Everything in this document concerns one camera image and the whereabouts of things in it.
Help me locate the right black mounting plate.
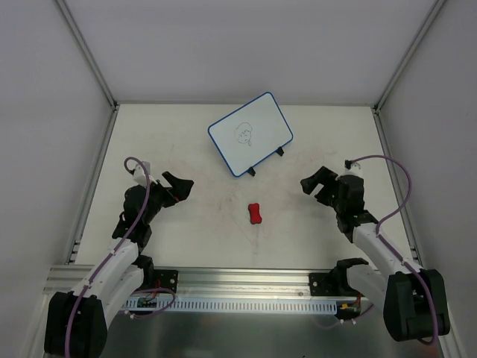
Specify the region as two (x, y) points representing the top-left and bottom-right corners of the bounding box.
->
(308, 272), (337, 297)

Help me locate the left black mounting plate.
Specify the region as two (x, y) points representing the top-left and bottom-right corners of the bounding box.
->
(152, 269), (179, 293)

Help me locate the purple cable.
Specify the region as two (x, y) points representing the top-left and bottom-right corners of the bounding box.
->
(346, 154), (440, 346)
(63, 157), (151, 356)

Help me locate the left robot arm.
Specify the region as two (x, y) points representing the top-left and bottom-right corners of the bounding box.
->
(43, 167), (194, 357)

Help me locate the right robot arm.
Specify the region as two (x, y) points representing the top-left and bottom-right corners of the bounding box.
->
(300, 162), (451, 343)

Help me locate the black mounting plate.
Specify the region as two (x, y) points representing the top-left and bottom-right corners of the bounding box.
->
(152, 269), (179, 293)
(308, 272), (337, 297)

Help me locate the left aluminium frame post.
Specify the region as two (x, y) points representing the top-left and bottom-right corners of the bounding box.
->
(55, 0), (119, 111)

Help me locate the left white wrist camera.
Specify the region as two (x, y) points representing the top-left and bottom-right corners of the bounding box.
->
(133, 161), (154, 187)

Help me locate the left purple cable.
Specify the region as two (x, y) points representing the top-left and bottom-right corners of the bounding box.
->
(63, 157), (151, 356)

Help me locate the whiteboard left black foot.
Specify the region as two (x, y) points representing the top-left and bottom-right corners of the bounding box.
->
(247, 167), (256, 177)

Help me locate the white slotted cable duct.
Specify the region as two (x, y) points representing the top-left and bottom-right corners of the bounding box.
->
(120, 296), (338, 315)

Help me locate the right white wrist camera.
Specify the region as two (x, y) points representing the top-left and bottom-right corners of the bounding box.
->
(343, 160), (363, 178)

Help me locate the blue framed whiteboard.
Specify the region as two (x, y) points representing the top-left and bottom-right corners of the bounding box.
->
(207, 92), (294, 178)

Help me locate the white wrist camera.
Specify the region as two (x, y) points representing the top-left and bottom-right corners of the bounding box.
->
(133, 161), (154, 187)
(343, 160), (363, 178)

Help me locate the aluminium frame post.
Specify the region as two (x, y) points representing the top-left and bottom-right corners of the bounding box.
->
(55, 0), (119, 111)
(373, 0), (447, 112)

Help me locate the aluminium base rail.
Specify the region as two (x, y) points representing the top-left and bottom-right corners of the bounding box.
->
(43, 265), (330, 299)

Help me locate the right aluminium frame post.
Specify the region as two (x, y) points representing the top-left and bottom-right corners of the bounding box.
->
(373, 0), (447, 112)

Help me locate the red bone-shaped eraser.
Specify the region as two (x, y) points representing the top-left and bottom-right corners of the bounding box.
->
(247, 203), (262, 224)

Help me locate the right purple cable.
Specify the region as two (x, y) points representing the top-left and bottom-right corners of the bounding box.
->
(346, 154), (440, 346)

